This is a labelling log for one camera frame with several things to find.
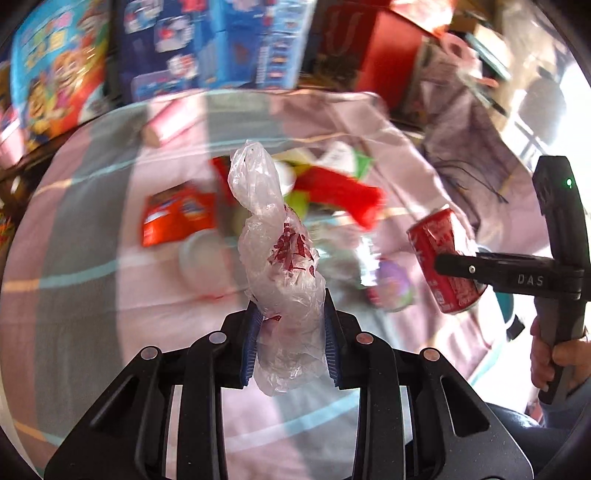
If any pink grey plaid tablecloth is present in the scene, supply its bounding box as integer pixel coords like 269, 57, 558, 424
0, 90, 546, 480

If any blue toy box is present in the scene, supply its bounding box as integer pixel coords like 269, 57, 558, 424
115, 0, 315, 100

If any red snack packet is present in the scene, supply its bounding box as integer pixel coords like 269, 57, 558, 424
295, 167, 386, 230

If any pink plastic bag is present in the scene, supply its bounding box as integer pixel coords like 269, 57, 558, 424
438, 32, 499, 88

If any orange red snack box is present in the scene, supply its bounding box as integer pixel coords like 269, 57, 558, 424
142, 182, 218, 247

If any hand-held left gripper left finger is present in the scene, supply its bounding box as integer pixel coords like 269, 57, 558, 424
44, 300, 262, 480

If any person's blue jeans leg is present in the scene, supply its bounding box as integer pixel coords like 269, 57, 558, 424
480, 392, 589, 480

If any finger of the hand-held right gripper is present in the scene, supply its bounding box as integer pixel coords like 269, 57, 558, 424
434, 251, 553, 296

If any white green wrapper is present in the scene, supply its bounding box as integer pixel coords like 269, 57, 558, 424
318, 141, 375, 181

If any clear plastic bag red print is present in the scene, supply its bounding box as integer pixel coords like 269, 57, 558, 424
228, 139, 329, 397

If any pink paper cup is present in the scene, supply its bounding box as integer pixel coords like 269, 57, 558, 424
143, 99, 206, 147

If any cartoon printed bag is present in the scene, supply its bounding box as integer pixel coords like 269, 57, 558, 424
9, 0, 112, 153

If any red soda can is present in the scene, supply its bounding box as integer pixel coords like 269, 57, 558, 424
406, 207, 488, 315

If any white green lidded container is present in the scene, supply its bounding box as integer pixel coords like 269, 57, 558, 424
272, 159, 315, 219

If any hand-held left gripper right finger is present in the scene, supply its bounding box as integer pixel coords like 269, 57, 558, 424
323, 288, 532, 480

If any person's right hand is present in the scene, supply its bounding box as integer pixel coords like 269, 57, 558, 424
529, 318, 591, 394

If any purple round toy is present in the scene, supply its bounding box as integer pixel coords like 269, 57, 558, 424
367, 258, 419, 312

